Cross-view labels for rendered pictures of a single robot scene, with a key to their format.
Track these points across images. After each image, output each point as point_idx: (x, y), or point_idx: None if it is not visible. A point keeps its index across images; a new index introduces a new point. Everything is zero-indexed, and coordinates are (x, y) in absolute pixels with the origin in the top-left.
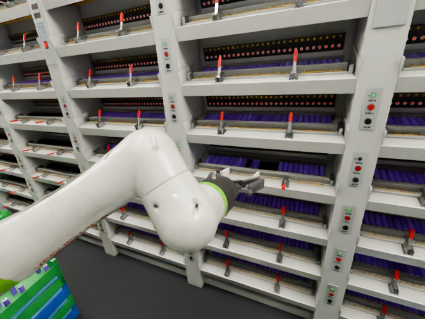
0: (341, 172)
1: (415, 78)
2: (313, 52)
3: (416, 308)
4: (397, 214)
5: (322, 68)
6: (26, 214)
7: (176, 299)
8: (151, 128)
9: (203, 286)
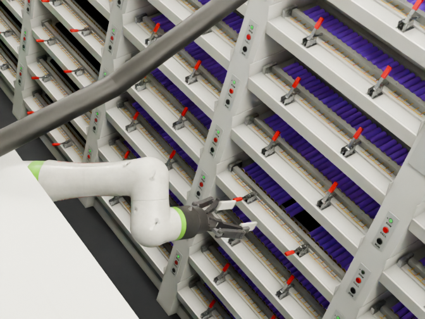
0: (345, 274)
1: (422, 230)
2: None
3: None
4: None
5: (382, 160)
6: (69, 170)
7: (131, 306)
8: (157, 162)
9: (172, 315)
